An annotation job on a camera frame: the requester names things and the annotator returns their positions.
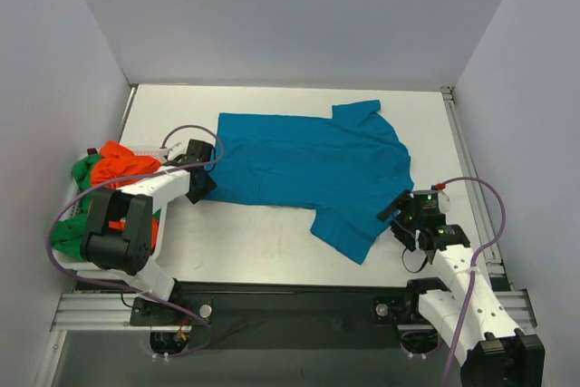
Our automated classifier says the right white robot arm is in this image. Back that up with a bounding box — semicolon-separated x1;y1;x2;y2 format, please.
377;186;546;386

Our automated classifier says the aluminium frame rail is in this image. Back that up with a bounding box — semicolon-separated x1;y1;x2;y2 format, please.
51;293;151;332

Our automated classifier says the right side aluminium rail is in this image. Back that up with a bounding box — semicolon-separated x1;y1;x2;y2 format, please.
440;86;537;334

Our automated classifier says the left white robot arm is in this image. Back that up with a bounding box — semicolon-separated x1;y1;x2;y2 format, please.
80;140;217;325

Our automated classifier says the orange t shirt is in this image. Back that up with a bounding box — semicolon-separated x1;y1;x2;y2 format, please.
90;140;161;254

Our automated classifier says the white plastic laundry basket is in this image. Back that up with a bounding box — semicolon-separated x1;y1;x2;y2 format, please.
53;146;165;271

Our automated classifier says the teal blue t shirt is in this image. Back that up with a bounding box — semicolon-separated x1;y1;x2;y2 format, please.
209;100;413;265

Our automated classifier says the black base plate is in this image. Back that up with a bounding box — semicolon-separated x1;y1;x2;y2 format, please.
129;283;440;356

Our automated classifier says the green t shirt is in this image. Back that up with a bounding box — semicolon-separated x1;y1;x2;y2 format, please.
51;154;102;261

